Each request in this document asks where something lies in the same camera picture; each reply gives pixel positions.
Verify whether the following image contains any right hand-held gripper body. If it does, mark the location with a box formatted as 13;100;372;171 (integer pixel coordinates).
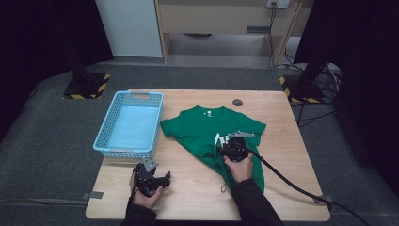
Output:
223;130;256;164

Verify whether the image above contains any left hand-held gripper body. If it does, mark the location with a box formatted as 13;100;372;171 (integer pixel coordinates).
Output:
133;158;167;198

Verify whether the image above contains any green printed t-shirt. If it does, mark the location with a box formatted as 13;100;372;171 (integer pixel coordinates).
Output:
159;105;267;194

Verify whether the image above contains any person's left hand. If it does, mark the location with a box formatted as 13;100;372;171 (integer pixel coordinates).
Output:
128;171;165;211

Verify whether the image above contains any person's right hand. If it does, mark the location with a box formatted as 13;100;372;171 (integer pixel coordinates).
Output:
223;152;254;185

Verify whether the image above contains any light blue plastic basket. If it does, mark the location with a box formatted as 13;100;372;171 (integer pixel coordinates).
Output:
92;90;165;160

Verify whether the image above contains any black stand with striped base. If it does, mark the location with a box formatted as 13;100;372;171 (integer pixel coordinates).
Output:
62;43;111;101
279;60;328;105

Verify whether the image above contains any light wooden cabinet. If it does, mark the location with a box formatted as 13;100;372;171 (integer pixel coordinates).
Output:
153;0;314;65

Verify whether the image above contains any white panel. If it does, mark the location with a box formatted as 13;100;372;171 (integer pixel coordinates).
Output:
93;0;164;58

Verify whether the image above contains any black curtain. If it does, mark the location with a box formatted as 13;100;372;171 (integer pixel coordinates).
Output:
0;0;115;144
293;0;399;189

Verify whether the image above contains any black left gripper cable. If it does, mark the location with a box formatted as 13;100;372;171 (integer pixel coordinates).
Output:
129;186;140;203

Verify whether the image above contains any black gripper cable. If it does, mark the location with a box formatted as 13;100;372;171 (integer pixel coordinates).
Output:
129;186;140;203
246;146;373;226

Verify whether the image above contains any grey table bracket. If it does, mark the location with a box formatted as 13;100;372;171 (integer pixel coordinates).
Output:
315;194;335;204
81;190;104;202

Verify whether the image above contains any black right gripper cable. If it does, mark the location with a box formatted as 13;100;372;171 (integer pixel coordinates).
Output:
246;146;373;226

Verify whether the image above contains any tangle of floor cables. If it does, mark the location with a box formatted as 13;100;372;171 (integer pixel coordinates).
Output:
290;62;343;129

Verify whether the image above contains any black power cable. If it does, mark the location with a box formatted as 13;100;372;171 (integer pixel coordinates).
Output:
266;3;297;71

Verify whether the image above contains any white wall power socket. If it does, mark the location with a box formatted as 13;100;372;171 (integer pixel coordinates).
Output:
266;0;292;9

